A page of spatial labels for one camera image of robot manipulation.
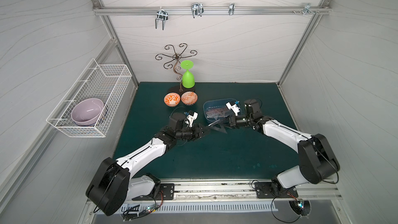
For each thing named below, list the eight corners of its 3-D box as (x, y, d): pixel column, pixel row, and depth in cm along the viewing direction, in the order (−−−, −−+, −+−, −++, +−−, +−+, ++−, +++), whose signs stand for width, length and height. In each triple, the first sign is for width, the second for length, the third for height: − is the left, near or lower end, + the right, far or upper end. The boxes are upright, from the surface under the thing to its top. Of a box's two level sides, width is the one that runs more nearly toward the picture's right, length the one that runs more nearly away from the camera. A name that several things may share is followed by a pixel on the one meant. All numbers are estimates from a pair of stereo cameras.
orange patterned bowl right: (189, 109, 108) (188, 104, 104) (180, 100, 113) (180, 95, 109) (199, 102, 112) (199, 97, 108) (191, 94, 117) (190, 89, 113)
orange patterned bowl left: (163, 107, 106) (162, 104, 104) (166, 95, 113) (165, 92, 111) (179, 107, 106) (179, 104, 104) (181, 95, 113) (180, 92, 111)
